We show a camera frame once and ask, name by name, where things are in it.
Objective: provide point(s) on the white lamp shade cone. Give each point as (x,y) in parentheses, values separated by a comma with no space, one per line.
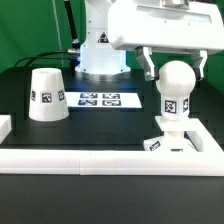
(47,95)

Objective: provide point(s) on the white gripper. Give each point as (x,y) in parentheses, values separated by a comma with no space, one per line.
(143,24)

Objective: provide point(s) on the white lamp bulb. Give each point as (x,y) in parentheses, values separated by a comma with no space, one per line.
(176,82)

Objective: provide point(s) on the white marker sheet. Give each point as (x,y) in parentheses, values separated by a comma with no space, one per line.
(102,100)

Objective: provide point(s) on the white lamp base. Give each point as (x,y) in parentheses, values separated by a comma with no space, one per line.
(173,139)

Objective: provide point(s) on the white frame border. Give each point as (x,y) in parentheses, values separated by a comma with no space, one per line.
(208,160)

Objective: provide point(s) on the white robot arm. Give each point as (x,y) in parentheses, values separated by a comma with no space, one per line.
(98,59)

